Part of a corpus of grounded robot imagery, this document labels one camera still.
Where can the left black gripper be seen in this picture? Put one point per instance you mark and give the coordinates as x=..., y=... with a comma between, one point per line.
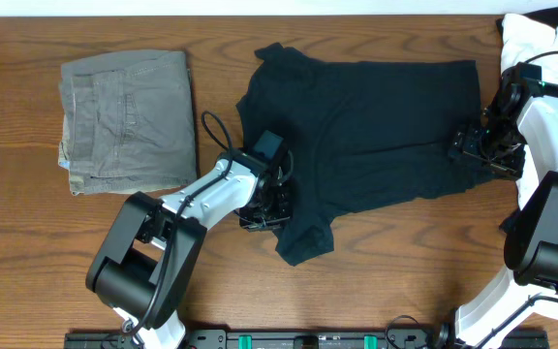
x=252, y=224

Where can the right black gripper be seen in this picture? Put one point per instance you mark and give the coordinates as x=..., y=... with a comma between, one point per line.
x=465, y=141

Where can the black t-shirt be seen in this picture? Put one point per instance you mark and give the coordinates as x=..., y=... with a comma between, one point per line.
x=362, y=136

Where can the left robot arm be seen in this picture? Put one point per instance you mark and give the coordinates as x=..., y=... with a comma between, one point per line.
x=144, y=265

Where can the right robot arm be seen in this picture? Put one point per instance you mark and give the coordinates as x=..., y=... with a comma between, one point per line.
x=522, y=115

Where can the folded grey khaki pants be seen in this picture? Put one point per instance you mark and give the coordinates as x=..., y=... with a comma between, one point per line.
x=128, y=122

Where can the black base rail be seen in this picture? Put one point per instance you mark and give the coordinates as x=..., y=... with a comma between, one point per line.
x=219, y=339

